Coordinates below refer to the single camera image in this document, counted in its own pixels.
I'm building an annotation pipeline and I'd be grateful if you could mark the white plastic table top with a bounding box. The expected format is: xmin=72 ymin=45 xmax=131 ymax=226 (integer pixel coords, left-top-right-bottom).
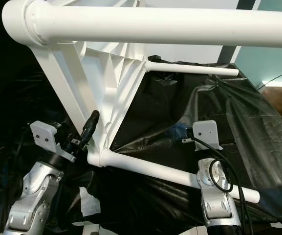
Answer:
xmin=1 ymin=0 xmax=149 ymax=168

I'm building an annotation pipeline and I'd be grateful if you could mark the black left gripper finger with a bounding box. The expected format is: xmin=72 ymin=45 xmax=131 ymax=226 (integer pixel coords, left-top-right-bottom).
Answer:
xmin=82 ymin=110 xmax=101 ymax=145

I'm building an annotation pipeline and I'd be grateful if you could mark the thin black wall cable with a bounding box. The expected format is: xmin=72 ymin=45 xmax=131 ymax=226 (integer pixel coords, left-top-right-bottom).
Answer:
xmin=257 ymin=69 xmax=282 ymax=92

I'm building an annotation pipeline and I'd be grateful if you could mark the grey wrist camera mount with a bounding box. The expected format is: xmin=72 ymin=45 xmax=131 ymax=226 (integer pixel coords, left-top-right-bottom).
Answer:
xmin=192 ymin=119 xmax=224 ymax=150
xmin=29 ymin=120 xmax=76 ymax=163

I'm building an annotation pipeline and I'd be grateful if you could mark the white plastic table leg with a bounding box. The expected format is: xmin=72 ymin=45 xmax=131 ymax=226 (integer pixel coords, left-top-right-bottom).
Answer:
xmin=101 ymin=149 xmax=260 ymax=204
xmin=31 ymin=0 xmax=282 ymax=49
xmin=145 ymin=61 xmax=240 ymax=78

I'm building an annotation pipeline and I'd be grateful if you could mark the black plastic cover sheet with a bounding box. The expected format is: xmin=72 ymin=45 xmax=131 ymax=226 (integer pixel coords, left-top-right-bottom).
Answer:
xmin=0 ymin=60 xmax=282 ymax=231

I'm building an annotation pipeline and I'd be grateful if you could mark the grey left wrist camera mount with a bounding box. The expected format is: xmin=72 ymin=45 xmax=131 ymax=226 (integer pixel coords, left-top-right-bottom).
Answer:
xmin=29 ymin=120 xmax=76 ymax=163

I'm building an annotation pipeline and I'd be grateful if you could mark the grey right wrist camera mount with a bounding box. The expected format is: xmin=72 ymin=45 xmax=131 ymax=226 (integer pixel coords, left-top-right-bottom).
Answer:
xmin=192 ymin=119 xmax=224 ymax=150

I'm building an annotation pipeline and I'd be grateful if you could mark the black vertical wall strip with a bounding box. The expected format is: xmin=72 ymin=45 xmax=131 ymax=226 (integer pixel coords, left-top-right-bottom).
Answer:
xmin=216 ymin=0 xmax=259 ymax=65

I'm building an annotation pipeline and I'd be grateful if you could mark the black door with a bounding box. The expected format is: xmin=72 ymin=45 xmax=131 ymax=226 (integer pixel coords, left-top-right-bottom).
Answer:
xmin=0 ymin=0 xmax=48 ymax=120

